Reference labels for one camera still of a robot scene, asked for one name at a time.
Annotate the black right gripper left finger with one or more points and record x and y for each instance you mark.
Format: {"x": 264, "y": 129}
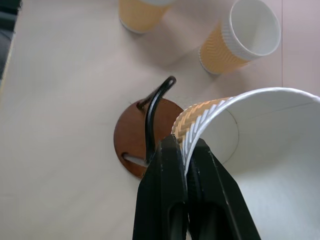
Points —
{"x": 160, "y": 190}

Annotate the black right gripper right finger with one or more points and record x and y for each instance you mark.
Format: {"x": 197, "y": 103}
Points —
{"x": 217, "y": 195}

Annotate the orange ribbed paper cup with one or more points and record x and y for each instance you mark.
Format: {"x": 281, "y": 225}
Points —
{"x": 237, "y": 40}
{"x": 270, "y": 140}
{"x": 142, "y": 15}

